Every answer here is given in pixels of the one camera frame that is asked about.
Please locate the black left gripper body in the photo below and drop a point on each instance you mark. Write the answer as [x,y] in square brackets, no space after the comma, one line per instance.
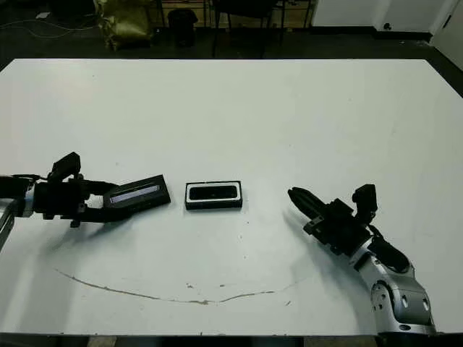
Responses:
[61,200]

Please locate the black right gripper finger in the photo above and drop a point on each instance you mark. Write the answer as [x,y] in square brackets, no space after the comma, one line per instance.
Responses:
[305,209]
[313,200]

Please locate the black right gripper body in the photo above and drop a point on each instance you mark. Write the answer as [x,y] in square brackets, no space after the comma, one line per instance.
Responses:
[340,227]

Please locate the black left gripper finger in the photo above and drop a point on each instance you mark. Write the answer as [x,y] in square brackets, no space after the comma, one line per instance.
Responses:
[101,187]
[97,217]

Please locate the black box lid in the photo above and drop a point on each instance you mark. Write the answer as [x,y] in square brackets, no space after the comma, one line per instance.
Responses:
[144,195]

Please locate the black box with white insert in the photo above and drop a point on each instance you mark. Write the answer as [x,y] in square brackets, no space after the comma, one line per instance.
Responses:
[213,205]

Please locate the yellow-green plastic bag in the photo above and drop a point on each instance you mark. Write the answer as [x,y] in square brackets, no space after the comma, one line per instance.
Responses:
[128,25]

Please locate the black trash bin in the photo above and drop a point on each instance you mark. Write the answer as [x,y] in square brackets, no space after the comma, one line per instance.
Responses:
[182,29]

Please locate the white paper sheet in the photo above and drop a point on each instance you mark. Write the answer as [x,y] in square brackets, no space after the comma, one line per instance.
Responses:
[43,15]

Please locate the black mesh office chair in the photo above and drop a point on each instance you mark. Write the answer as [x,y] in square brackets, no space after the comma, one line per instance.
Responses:
[246,7]

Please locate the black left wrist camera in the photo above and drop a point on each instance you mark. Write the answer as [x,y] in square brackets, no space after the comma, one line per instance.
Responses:
[67,166]

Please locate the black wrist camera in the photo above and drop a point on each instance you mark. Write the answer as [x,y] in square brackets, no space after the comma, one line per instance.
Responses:
[367,199]
[67,166]

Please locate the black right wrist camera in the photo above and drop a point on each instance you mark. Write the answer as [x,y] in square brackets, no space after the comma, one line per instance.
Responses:
[367,199]

